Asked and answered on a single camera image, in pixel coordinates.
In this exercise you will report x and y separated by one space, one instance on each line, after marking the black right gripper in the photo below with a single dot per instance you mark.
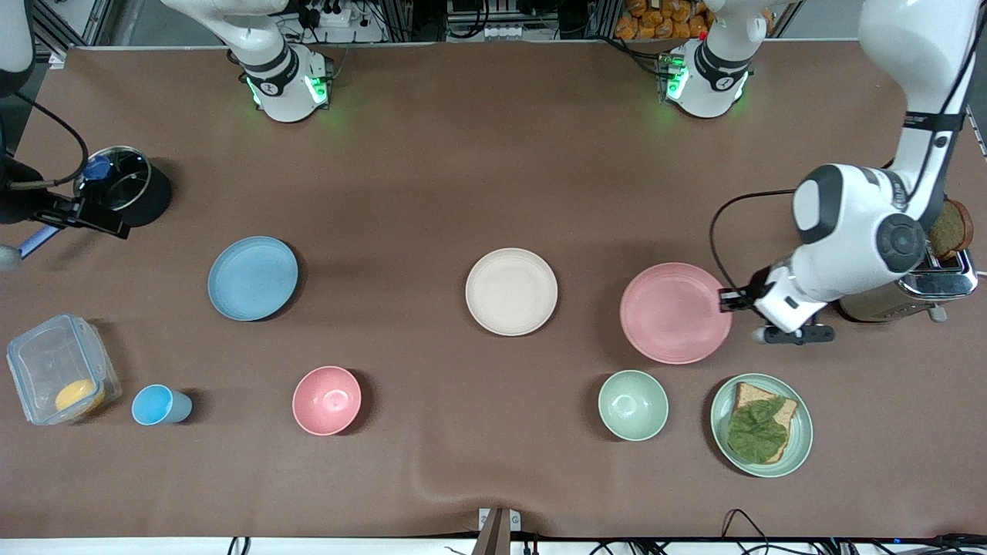
17 202

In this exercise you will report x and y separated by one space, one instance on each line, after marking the pink bowl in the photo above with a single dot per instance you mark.
326 401

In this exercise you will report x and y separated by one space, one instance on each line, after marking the orange fruit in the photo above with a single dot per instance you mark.
79 395

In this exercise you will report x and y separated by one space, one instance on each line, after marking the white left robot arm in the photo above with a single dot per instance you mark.
848 223

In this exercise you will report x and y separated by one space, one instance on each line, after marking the beige plate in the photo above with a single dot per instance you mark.
511 291

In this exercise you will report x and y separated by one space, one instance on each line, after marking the clear lidded plastic container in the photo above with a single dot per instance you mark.
50 362

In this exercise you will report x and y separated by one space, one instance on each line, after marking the pink plate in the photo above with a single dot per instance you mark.
675 312

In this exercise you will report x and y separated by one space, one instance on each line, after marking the light green plate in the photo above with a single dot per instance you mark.
802 447

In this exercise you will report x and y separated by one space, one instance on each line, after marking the bag of orange snacks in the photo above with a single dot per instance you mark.
655 19

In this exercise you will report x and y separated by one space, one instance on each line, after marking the light blue cup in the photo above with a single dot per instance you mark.
154 405

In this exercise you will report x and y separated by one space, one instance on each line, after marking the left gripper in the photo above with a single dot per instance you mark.
749 296

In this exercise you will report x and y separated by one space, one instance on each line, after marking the white power strip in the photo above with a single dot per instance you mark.
339 15

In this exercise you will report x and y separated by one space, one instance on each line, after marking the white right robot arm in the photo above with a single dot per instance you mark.
281 77

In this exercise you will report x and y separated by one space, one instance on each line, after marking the bread slice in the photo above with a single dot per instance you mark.
748 395

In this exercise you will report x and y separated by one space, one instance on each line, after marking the light green bowl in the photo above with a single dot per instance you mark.
633 405

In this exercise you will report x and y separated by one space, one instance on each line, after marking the brown toast slice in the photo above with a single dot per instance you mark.
952 230

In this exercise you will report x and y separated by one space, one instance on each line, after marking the silver toaster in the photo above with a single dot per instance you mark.
941 284

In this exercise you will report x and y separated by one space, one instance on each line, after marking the green lettuce leaf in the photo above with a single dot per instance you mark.
756 435

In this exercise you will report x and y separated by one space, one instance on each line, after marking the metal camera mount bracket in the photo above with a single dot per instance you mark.
497 532

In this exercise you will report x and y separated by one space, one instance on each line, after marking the glass lid with blue knob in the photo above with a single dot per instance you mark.
127 185

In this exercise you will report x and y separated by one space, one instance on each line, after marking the light blue plate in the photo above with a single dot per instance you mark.
253 278

